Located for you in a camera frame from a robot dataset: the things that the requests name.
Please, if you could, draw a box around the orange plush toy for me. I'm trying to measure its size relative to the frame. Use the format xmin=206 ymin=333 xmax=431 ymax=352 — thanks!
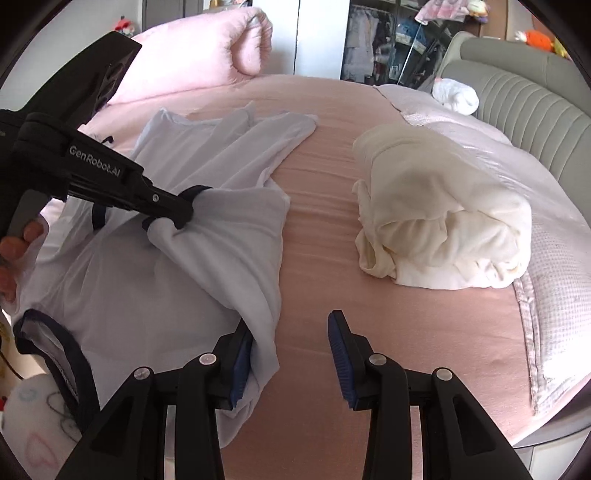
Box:
xmin=515 ymin=28 xmax=561 ymax=51

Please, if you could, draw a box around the white shirt with navy trim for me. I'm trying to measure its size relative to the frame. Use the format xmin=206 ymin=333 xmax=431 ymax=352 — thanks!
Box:
xmin=9 ymin=102 xmax=320 ymax=450

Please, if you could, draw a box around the dark grey door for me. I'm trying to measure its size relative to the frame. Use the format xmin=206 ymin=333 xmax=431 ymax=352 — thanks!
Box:
xmin=143 ymin=0 xmax=204 ymax=21

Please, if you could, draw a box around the pink pillow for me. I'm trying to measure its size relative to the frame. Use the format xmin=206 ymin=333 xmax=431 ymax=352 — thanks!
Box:
xmin=88 ymin=7 xmax=273 ymax=130

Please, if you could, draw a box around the cream folded blanket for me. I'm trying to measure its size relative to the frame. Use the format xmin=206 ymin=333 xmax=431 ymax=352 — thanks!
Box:
xmin=352 ymin=122 xmax=533 ymax=290

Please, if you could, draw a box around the black glass wardrobe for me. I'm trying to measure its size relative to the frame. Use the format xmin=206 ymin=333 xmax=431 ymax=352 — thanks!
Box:
xmin=339 ymin=0 xmax=467 ymax=88

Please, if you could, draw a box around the pink sheeted bed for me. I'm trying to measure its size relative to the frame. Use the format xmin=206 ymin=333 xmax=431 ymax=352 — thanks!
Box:
xmin=41 ymin=74 xmax=591 ymax=462

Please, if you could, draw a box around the person's left hand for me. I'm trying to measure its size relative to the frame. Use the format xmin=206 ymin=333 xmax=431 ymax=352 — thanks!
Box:
xmin=0 ymin=220 xmax=51 ymax=304

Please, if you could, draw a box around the grey-green padded headboard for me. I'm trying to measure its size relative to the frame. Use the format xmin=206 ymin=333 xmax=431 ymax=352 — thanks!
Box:
xmin=434 ymin=30 xmax=591 ymax=204

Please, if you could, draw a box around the pale pink quilt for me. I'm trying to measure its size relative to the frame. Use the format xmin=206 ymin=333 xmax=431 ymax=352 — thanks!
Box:
xmin=374 ymin=83 xmax=591 ymax=416

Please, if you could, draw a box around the pink printed hanging garment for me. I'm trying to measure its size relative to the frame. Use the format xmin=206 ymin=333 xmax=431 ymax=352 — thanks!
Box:
xmin=414 ymin=0 xmax=472 ymax=24

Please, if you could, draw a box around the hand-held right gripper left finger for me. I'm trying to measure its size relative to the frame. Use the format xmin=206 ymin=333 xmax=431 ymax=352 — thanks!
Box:
xmin=55 ymin=319 xmax=254 ymax=480

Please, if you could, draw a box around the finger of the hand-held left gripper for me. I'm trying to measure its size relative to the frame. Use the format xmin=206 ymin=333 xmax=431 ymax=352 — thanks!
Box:
xmin=134 ymin=178 xmax=195 ymax=230

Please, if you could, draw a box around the white cloth on sofa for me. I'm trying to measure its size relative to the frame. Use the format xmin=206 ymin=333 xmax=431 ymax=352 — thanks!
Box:
xmin=431 ymin=78 xmax=479 ymax=115

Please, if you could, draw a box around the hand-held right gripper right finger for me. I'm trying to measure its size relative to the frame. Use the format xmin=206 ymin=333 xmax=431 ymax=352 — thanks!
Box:
xmin=328 ymin=310 xmax=532 ymax=480

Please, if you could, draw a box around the white cabinet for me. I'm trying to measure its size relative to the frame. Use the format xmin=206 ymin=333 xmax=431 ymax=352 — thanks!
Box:
xmin=268 ymin=0 xmax=352 ymax=79

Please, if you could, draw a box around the person's printed pyjama leg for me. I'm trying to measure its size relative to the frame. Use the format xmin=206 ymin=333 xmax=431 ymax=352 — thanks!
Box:
xmin=0 ymin=374 xmax=84 ymax=480

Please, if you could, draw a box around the black cable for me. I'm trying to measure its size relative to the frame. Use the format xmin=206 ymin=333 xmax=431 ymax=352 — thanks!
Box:
xmin=0 ymin=337 xmax=24 ymax=381

